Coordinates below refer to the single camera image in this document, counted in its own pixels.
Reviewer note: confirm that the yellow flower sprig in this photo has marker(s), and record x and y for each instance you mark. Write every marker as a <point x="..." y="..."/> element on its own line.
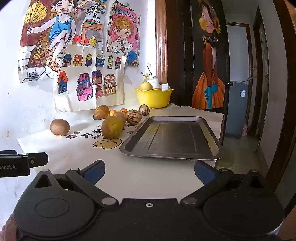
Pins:
<point x="146" y="74"/>

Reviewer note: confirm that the brown kiwi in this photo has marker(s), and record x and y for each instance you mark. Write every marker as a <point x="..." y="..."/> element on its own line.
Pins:
<point x="59" y="127"/>

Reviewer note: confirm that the grey metal baking tray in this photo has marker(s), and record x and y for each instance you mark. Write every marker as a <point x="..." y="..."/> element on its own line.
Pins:
<point x="175" y="136"/>

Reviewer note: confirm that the yellow-green round fruit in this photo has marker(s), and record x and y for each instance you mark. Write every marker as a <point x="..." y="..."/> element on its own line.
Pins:
<point x="121" y="117"/>
<point x="112" y="127"/>

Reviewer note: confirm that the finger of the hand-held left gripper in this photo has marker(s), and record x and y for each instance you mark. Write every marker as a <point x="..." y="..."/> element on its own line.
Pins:
<point x="38" y="158"/>

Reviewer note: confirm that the pale yellow bucket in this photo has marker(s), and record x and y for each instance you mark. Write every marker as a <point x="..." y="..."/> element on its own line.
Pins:
<point x="227" y="162"/>

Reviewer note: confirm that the brown wooden door post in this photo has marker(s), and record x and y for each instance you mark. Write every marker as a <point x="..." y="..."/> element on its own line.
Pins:
<point x="161" y="46"/>

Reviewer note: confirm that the striped pepino melon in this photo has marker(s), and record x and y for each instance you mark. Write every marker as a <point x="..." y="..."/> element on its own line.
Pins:
<point x="144" y="109"/>
<point x="134" y="116"/>

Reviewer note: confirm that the dark wooden door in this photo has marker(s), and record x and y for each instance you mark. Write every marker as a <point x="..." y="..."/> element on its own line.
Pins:
<point x="180" y="58"/>

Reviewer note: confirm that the yellow pear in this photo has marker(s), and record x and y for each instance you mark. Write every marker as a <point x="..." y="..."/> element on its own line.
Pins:
<point x="146" y="86"/>

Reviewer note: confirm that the colourful houses wall drawing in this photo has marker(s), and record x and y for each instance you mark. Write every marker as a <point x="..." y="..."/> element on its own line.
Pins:
<point x="92" y="97"/>

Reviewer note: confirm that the yellow plastic bowl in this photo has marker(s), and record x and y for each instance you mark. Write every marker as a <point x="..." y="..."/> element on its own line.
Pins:
<point x="152" y="99"/>

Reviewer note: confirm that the small orange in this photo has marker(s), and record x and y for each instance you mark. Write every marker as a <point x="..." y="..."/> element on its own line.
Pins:
<point x="124" y="110"/>
<point x="112" y="112"/>

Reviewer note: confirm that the fan and figure wall drawing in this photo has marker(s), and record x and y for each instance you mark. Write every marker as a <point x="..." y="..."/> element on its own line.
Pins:
<point x="60" y="27"/>

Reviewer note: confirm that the orange dress door poster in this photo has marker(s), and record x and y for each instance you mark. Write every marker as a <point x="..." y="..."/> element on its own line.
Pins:
<point x="208" y="81"/>

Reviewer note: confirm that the teddy bear figure wall drawing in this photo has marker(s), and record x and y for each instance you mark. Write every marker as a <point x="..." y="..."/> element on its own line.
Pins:
<point x="122" y="30"/>

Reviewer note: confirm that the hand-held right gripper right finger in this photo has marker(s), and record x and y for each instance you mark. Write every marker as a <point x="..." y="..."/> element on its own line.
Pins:
<point x="203" y="172"/>

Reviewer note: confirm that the pink object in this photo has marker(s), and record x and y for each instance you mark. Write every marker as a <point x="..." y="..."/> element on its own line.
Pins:
<point x="244" y="129"/>

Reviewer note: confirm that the dark brown wooden frame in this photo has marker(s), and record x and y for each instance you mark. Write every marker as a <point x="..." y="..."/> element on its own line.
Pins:
<point x="286" y="92"/>

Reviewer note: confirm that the white jar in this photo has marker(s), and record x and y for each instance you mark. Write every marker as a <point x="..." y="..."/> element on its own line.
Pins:
<point x="154" y="83"/>

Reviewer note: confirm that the brown mango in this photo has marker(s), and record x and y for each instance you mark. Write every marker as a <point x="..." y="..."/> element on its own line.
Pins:
<point x="101" y="112"/>

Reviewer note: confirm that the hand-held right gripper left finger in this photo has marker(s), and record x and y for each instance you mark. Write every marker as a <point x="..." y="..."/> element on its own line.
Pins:
<point x="92" y="172"/>

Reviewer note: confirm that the small white cup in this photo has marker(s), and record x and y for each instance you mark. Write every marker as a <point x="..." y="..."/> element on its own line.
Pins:
<point x="164" y="87"/>

